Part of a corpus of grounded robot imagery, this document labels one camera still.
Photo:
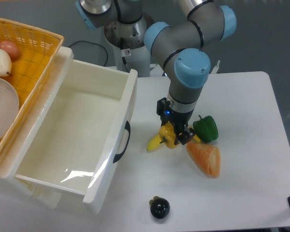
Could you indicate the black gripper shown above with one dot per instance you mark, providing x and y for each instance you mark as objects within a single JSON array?
[{"x": 177, "y": 119}]

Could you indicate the white drawer cabinet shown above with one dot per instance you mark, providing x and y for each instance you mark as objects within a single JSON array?
[{"x": 16, "y": 142}]

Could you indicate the dark purple mangosteen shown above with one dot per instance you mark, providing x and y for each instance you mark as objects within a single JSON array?
[{"x": 159, "y": 207}]

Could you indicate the yellow woven basket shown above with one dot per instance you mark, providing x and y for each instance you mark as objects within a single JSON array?
[{"x": 38, "y": 48}]

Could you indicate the yellow bell pepper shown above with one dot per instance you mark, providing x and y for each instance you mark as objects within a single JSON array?
[{"x": 167, "y": 135}]

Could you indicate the orange bread wedge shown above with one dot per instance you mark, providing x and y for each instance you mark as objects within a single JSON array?
[{"x": 207, "y": 157}]

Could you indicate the white plate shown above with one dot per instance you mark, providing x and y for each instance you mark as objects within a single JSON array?
[{"x": 9, "y": 106}]

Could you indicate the open white upper drawer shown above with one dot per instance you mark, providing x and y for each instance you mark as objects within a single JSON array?
[{"x": 82, "y": 137}]

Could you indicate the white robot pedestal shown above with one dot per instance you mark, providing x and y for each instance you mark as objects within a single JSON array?
[{"x": 127, "y": 41}]

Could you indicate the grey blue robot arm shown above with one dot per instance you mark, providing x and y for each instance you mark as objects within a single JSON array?
[{"x": 178, "y": 50}]

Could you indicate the yellow banana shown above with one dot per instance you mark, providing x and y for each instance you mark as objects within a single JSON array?
[{"x": 154, "y": 143}]

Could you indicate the green bell pepper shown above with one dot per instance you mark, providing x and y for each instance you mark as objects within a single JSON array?
[{"x": 206, "y": 129}]

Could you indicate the pink peach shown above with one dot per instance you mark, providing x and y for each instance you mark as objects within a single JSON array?
[{"x": 10, "y": 48}]

